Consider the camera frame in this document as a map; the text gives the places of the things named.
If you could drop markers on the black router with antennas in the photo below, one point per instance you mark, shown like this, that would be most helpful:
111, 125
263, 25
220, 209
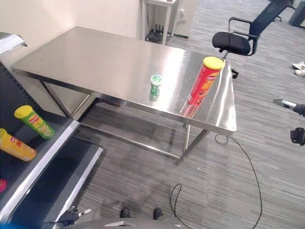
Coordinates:
157, 29

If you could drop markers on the black office chair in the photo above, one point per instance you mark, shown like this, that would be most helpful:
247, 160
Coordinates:
232, 43

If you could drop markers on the green chip can yellow lid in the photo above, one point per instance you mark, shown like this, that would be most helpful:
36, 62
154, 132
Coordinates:
39, 124

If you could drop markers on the robot grey torso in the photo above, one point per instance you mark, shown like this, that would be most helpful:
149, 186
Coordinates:
133, 224

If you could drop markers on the red chip can yellow lid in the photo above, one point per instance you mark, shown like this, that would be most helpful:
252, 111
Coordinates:
203, 83

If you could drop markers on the small green bottle white lid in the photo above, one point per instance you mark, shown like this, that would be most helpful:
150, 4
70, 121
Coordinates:
156, 89

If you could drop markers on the pink red round package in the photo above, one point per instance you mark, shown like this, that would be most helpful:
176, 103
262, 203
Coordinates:
2, 185

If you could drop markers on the stainless steel table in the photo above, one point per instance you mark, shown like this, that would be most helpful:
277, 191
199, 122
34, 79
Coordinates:
133, 142

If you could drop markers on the robot dark foot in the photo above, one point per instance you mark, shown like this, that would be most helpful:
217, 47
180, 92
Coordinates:
125, 212
157, 213

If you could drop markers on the silver shelf header panel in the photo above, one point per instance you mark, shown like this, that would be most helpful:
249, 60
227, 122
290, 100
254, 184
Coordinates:
10, 41

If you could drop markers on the white shoe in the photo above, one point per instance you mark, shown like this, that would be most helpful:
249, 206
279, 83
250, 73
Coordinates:
299, 65
300, 72

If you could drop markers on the robot left dark foot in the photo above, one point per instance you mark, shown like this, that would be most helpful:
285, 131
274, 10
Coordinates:
125, 212

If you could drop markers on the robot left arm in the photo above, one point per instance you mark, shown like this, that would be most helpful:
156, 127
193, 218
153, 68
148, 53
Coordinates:
50, 225

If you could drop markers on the dark grey shop shelf unit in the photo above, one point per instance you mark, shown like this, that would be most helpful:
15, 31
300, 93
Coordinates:
59, 134

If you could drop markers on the robot right dark foot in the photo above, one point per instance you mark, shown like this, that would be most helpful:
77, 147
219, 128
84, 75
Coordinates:
157, 213

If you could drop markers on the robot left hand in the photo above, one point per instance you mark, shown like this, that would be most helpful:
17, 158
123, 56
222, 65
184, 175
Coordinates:
70, 217

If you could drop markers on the white side table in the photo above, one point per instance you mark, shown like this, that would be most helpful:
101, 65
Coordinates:
166, 14

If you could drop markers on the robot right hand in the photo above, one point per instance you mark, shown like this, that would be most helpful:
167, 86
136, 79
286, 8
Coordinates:
287, 104

